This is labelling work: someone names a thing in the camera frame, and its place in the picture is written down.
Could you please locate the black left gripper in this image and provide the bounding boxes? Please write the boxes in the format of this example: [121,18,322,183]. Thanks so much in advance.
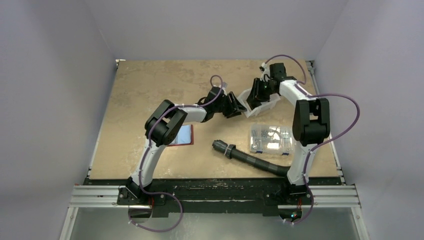
[213,92,246,119]

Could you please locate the white plastic tray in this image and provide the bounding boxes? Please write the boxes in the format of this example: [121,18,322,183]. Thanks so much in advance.
[236,88,281,118]

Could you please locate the red leather card holder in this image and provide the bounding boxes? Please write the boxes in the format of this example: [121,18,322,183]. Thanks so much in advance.
[168,124,194,147]

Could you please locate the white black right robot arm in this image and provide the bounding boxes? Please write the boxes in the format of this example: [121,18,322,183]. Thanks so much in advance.
[240,62,331,204]

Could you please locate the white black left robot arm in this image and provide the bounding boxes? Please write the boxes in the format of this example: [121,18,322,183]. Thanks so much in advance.
[125,86,247,205]

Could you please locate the clear plastic screw box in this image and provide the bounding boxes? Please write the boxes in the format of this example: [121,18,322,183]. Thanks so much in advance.
[249,124,296,156]

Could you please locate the black corrugated hose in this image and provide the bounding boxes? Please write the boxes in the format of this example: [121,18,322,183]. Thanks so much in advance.
[211,139,292,177]

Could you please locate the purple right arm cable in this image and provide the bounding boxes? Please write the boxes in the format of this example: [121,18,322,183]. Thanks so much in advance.
[259,54,361,226]

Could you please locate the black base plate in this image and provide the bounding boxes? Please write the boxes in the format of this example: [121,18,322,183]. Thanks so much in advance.
[117,177,312,218]

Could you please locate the aluminium frame rail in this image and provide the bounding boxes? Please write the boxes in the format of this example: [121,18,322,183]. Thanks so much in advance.
[69,185,361,209]

